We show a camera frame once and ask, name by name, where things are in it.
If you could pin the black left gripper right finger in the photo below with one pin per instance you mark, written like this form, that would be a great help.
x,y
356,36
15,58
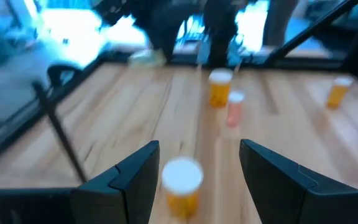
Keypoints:
x,y
278,193

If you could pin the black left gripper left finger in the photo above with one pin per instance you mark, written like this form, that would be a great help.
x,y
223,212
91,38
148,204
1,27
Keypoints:
x,y
126,193

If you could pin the large orange medicine bottle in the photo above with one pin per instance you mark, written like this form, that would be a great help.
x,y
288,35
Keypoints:
x,y
182,177
219,93

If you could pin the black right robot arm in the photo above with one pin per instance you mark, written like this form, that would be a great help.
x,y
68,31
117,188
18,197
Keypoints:
x,y
219,37

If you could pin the small orange medicine bottle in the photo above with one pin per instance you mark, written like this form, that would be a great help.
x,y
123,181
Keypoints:
x,y
337,96

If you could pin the thin black shelf frame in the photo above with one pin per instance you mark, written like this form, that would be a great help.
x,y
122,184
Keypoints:
x,y
63,137

